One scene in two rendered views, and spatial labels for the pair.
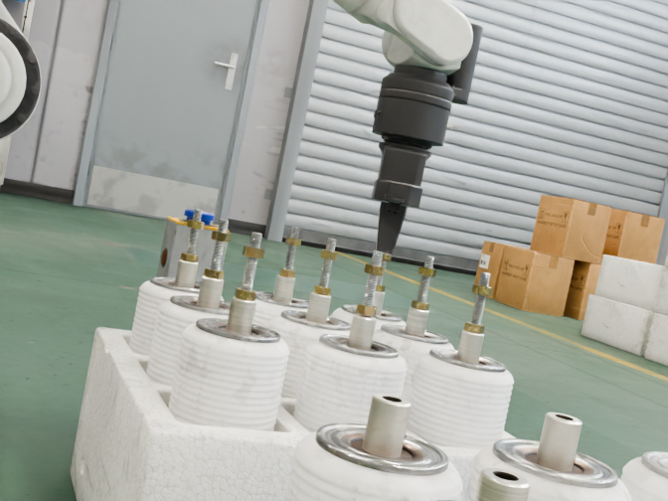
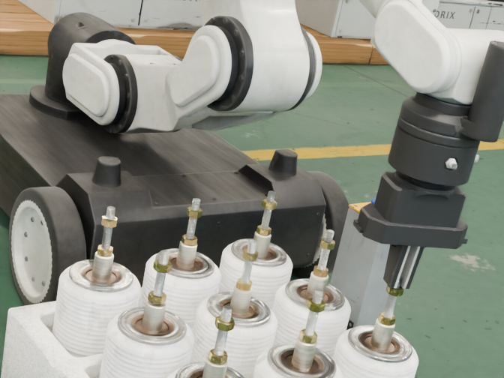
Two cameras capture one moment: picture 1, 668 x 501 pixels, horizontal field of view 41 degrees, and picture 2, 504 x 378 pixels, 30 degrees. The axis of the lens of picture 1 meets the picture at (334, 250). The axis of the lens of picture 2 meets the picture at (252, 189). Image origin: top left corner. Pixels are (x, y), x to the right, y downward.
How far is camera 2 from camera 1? 1.17 m
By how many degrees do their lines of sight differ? 72
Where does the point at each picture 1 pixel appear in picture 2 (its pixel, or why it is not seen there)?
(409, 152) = (388, 182)
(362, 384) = (107, 347)
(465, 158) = not seen: outside the picture
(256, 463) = (37, 360)
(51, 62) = not seen: outside the picture
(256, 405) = (67, 326)
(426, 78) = (415, 104)
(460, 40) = (430, 65)
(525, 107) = not seen: outside the picture
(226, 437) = (28, 333)
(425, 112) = (403, 142)
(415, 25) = (387, 46)
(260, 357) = (67, 293)
